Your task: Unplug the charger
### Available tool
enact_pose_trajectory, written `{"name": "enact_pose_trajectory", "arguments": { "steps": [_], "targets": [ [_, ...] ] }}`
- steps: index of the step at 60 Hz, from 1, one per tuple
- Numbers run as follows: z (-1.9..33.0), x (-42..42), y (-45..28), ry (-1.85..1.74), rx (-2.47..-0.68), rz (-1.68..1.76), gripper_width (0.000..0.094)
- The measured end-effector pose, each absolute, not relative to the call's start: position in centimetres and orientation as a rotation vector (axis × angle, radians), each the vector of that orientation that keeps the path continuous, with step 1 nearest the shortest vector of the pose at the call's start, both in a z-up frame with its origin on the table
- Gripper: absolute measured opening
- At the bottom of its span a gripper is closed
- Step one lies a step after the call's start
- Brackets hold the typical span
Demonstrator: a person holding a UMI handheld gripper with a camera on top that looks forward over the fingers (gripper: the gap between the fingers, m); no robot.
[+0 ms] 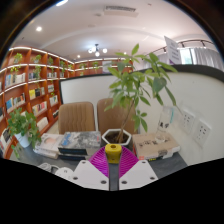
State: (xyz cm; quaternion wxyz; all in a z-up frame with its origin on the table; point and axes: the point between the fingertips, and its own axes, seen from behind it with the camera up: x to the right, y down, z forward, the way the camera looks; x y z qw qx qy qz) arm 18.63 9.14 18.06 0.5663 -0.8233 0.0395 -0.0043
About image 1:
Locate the thin white book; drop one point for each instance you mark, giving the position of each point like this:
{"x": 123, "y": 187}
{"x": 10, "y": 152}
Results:
{"x": 45, "y": 154}

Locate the clear acrylic sign stand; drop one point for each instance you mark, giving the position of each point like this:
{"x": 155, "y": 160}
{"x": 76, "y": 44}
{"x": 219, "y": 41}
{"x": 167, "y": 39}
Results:
{"x": 164, "y": 125}

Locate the white notice on shelf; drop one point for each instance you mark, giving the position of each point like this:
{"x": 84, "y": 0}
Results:
{"x": 106, "y": 66}

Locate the yellow and white charger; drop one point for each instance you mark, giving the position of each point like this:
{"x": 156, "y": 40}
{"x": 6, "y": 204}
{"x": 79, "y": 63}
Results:
{"x": 113, "y": 151}

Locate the ivy plant in white pot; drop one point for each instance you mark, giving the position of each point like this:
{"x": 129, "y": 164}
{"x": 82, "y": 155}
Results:
{"x": 22, "y": 140}

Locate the orange wooden bookshelf unit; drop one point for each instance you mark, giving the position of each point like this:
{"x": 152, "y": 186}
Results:
{"x": 20, "y": 90}

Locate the recessed ceiling lights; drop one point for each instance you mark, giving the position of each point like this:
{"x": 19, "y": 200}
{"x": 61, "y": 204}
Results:
{"x": 39, "y": 29}

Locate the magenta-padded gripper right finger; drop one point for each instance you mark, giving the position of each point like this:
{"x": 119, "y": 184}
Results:
{"x": 138, "y": 174}

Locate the white curtain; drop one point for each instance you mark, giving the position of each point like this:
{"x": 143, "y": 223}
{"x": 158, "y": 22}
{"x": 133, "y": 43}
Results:
{"x": 208, "y": 58}

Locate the white hanging sign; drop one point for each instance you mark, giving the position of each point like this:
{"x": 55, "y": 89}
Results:
{"x": 173, "y": 50}

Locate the dark blue-spined book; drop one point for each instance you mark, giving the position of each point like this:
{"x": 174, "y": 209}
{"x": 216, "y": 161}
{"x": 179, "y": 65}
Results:
{"x": 75, "y": 153}

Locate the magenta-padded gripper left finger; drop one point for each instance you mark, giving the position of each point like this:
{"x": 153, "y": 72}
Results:
{"x": 90, "y": 175}

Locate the white wall socket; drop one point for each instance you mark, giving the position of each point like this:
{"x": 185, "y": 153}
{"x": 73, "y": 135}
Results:
{"x": 202, "y": 132}
{"x": 188, "y": 121}

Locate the ceiling air vent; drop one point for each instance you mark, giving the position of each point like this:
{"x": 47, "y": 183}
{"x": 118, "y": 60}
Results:
{"x": 120, "y": 10}

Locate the tall plant in black pot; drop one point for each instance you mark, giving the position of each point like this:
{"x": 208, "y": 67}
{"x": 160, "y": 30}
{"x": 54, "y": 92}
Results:
{"x": 110, "y": 141}

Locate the tan upholstered chair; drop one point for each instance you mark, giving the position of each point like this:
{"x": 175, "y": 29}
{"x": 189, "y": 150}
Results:
{"x": 108, "y": 118}
{"x": 76, "y": 118}

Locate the ceiling chandelier lamp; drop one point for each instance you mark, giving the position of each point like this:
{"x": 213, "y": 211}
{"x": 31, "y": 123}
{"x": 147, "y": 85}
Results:
{"x": 97, "y": 50}

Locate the thick dark grey-covered book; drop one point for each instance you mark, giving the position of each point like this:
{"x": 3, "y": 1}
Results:
{"x": 80, "y": 139}

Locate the white book with pink print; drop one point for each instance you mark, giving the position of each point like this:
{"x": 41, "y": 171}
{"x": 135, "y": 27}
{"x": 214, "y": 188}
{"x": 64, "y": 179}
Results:
{"x": 50, "y": 141}

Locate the red-spined book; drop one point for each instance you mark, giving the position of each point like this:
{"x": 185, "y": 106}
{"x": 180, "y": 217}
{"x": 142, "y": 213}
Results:
{"x": 166, "y": 158}

